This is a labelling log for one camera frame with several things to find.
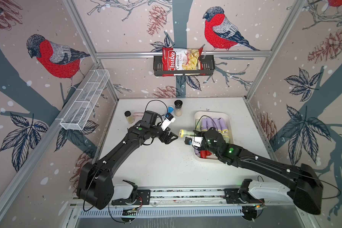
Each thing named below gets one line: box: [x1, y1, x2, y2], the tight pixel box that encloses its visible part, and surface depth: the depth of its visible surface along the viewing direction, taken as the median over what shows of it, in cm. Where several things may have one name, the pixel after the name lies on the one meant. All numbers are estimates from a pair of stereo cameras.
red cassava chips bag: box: [162, 47, 206, 77], surface depth 89 cm
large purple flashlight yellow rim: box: [194, 148, 201, 158], surface depth 89 cm
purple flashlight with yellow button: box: [218, 117, 229, 134], surface depth 101 cm
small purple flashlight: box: [201, 117, 208, 132], surface depth 103 cm
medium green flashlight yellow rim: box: [179, 129, 197, 138], surface depth 75 cm
